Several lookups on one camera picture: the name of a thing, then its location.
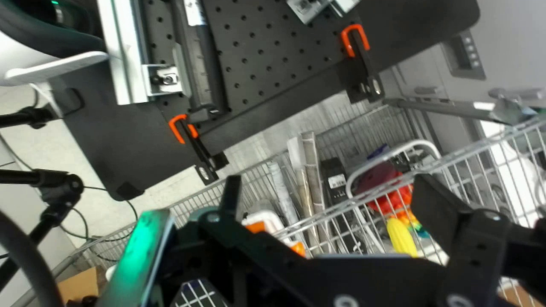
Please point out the black perforated table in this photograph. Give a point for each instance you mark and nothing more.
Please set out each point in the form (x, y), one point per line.
(266, 56)

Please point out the small cardboard box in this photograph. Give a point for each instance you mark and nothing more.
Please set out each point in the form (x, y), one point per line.
(79, 283)

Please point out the orange clamp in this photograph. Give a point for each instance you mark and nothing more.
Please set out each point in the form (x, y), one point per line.
(178, 127)
(355, 35)

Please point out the white tray with orange piece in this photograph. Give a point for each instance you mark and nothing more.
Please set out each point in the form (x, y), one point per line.
(256, 225)

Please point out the white plastic tray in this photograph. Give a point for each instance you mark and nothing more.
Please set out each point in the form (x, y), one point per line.
(420, 146)

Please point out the aluminium rail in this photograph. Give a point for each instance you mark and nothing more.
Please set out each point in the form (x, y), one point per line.
(128, 51)

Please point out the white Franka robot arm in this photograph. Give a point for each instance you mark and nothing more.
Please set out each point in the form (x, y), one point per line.
(34, 61)

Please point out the grey desk control panel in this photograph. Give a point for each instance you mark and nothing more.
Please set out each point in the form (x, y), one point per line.
(469, 52)

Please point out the red plastic toy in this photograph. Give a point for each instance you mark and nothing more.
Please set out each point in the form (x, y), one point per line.
(377, 179)

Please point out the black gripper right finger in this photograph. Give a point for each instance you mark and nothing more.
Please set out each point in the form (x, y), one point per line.
(439, 204)

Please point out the yellow toy corn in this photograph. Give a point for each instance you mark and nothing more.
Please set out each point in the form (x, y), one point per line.
(401, 235)

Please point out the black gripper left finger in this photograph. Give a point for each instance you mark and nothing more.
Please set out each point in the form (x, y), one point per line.
(231, 196)

